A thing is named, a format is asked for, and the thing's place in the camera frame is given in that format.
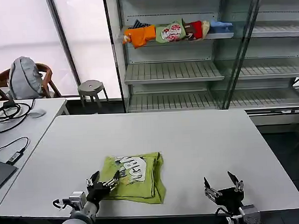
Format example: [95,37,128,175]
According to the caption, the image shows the coiled black cable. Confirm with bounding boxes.
[0,98,37,134]

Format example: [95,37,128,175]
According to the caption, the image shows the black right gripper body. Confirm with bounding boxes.
[213,186,247,215]

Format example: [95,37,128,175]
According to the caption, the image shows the white computer mouse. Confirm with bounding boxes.
[29,109,47,119]

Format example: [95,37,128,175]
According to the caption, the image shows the dark window frame post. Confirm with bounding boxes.
[45,0,81,86]

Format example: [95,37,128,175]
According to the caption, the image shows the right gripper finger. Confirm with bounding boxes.
[227,170,245,193]
[203,176,223,202]

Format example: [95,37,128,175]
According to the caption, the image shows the black cable with silver adapter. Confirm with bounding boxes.
[0,136,31,165]

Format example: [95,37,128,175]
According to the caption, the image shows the grey backpack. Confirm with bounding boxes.
[7,55,44,100]

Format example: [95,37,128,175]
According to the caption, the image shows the grey round stool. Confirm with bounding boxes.
[77,79,111,109]

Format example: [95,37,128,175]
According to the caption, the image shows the green t-shirt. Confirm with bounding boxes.
[98,152,168,207]

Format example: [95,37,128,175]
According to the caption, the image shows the brown wooden chair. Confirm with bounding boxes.
[0,62,61,101]

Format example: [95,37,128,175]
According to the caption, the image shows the grey shelf rack with snacks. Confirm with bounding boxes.
[102,0,239,115]

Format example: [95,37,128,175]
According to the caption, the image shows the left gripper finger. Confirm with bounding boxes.
[85,171,101,188]
[102,170,120,192]

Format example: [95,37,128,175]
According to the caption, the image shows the glass-fronted empty shelf rack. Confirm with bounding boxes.
[218,0,299,127]

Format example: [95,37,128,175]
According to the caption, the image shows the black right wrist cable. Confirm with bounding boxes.
[214,206,235,224]

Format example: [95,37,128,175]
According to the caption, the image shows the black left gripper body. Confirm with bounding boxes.
[85,180,112,204]

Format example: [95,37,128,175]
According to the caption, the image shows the dark grey laptop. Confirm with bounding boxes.
[0,158,19,194]

